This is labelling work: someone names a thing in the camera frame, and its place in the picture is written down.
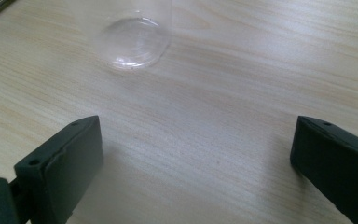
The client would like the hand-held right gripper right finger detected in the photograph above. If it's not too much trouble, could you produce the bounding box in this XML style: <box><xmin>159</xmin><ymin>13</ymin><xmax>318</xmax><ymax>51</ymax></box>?
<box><xmin>289</xmin><ymin>115</ymin><xmax>358</xmax><ymax>224</ymax></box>

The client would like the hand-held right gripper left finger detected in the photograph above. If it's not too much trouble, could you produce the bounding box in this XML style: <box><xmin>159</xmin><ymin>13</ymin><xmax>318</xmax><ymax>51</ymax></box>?
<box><xmin>13</xmin><ymin>115</ymin><xmax>104</xmax><ymax>224</ymax></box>

